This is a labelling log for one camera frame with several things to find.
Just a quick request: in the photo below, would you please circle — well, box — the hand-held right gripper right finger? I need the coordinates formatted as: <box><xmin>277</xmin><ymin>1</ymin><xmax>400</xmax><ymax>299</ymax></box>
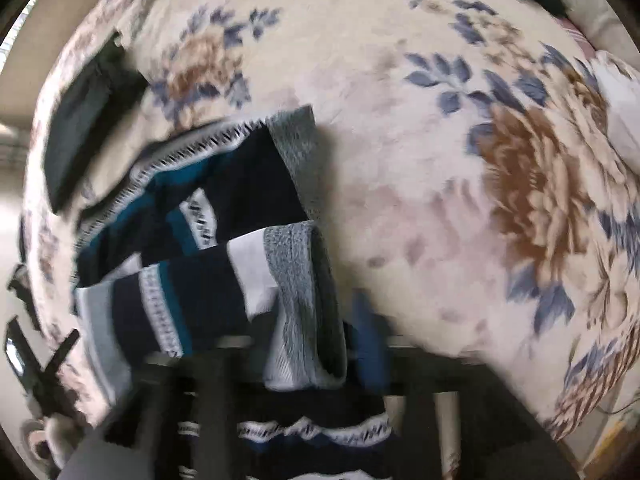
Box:
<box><xmin>347</xmin><ymin>290</ymin><xmax>551</xmax><ymax>480</ymax></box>

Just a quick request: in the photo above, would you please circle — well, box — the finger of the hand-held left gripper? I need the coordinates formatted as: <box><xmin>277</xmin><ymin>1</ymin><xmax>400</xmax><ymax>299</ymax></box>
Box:
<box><xmin>4</xmin><ymin>316</ymin><xmax>83</xmax><ymax>418</ymax></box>

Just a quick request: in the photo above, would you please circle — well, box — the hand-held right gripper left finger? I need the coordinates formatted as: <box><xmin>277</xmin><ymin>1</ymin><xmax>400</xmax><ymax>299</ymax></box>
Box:
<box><xmin>132</xmin><ymin>342</ymin><xmax>246</xmax><ymax>480</ymax></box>

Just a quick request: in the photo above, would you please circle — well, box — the navy teal striped knit sweater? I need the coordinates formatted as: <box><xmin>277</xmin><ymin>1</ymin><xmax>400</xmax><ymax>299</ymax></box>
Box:
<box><xmin>74</xmin><ymin>105</ymin><xmax>398</xmax><ymax>480</ymax></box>

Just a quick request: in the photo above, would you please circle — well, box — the grey slipper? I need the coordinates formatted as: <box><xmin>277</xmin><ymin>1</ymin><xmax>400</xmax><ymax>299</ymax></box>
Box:
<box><xmin>21</xmin><ymin>414</ymin><xmax>83</xmax><ymax>467</ymax></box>

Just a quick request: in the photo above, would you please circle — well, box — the bed with floral sheet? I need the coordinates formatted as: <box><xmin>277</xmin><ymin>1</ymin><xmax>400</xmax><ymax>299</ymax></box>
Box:
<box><xmin>20</xmin><ymin>0</ymin><xmax>640</xmax><ymax>461</ymax></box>

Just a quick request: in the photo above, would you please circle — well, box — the black folded garment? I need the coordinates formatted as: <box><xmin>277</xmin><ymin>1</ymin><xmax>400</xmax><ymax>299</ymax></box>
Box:
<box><xmin>44</xmin><ymin>32</ymin><xmax>151</xmax><ymax>213</ymax></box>

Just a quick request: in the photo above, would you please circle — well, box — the white pillow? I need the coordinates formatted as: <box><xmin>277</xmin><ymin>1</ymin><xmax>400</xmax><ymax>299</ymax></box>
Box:
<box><xmin>592</xmin><ymin>50</ymin><xmax>640</xmax><ymax>171</ymax></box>

